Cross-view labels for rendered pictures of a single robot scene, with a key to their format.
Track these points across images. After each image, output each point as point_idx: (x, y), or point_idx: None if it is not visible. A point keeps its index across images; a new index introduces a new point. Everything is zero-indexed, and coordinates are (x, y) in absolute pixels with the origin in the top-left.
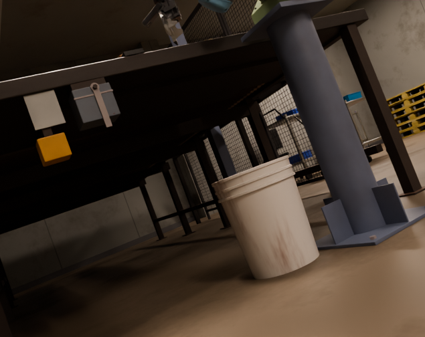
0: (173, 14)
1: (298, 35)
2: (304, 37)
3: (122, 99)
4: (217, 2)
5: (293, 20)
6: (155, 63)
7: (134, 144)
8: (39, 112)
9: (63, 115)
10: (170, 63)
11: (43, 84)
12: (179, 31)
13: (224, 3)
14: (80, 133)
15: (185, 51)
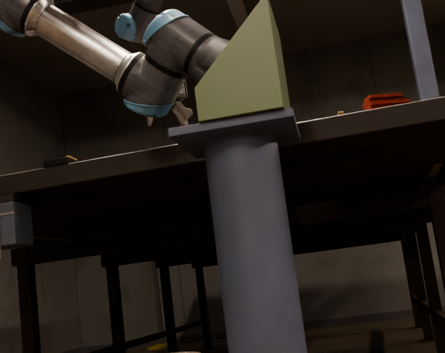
0: None
1: (219, 176)
2: (227, 179)
3: (106, 199)
4: (133, 108)
5: (217, 148)
6: (78, 179)
7: None
8: None
9: (38, 211)
10: (101, 179)
11: None
12: (187, 111)
13: (145, 108)
14: (118, 216)
15: (124, 164)
